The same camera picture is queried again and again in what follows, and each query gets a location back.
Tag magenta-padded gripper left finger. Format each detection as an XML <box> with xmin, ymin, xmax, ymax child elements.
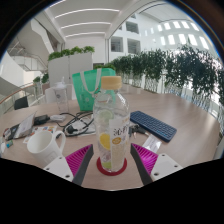
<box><xmin>43</xmin><ymin>143</ymin><xmax>94</xmax><ymax>187</ymax></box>

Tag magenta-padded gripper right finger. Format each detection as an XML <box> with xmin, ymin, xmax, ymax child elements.
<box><xmin>130</xmin><ymin>143</ymin><xmax>184</xmax><ymax>186</ymax></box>

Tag clear yellow-capped drink bottle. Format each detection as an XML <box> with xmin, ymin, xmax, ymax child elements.
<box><xmin>92</xmin><ymin>75</ymin><xmax>131</xmax><ymax>173</ymax></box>

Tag white plastic packet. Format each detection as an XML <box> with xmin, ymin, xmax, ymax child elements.
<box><xmin>142</xmin><ymin>134</ymin><xmax>163</xmax><ymax>154</ymax></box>

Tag white mug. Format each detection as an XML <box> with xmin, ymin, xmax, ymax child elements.
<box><xmin>26</xmin><ymin>129</ymin><xmax>67</xmax><ymax>169</ymax></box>

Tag flat round red coaster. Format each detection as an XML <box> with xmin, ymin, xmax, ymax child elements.
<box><xmin>96</xmin><ymin>156</ymin><xmax>128</xmax><ymax>177</ymax></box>

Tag dark blue keyboard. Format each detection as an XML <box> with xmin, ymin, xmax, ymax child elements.
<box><xmin>129</xmin><ymin>110</ymin><xmax>178</xmax><ymax>143</ymax></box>

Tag dark phone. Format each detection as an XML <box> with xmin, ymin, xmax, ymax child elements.
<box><xmin>33</xmin><ymin>114</ymin><xmax>51</xmax><ymax>126</ymax></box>

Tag dark clipboard with papers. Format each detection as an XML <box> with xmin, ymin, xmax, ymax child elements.
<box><xmin>3</xmin><ymin>111</ymin><xmax>38</xmax><ymax>141</ymax></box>

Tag clear white-capped bottle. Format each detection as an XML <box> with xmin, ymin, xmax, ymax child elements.
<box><xmin>53</xmin><ymin>77</ymin><xmax>70</xmax><ymax>114</ymax></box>

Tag white chair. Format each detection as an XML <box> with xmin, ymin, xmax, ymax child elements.
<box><xmin>44</xmin><ymin>83</ymin><xmax>78</xmax><ymax>104</ymax></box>

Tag black chair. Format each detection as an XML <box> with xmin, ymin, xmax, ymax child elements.
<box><xmin>13</xmin><ymin>95</ymin><xmax>30</xmax><ymax>111</ymax></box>

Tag green tote bag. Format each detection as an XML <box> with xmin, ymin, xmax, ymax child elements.
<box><xmin>71</xmin><ymin>67</ymin><xmax>117</xmax><ymax>112</ymax></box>

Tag planter box with green plants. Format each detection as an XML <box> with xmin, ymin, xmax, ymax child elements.
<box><xmin>32</xmin><ymin>72</ymin><xmax>50</xmax><ymax>96</ymax></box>

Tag row of green hedge plants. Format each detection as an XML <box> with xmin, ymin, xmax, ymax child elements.
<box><xmin>94</xmin><ymin>44</ymin><xmax>224</xmax><ymax>114</ymax></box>

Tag white cabinet topped with plants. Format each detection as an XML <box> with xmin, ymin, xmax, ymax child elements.
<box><xmin>47</xmin><ymin>45</ymin><xmax>96</xmax><ymax>88</ymax></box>

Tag ceiling light strips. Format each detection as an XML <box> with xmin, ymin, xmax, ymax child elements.
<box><xmin>49</xmin><ymin>0</ymin><xmax>121</xmax><ymax>38</ymax></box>

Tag black cables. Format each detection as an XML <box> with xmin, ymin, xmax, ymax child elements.
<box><xmin>56</xmin><ymin>111</ymin><xmax>96</xmax><ymax>136</ymax></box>

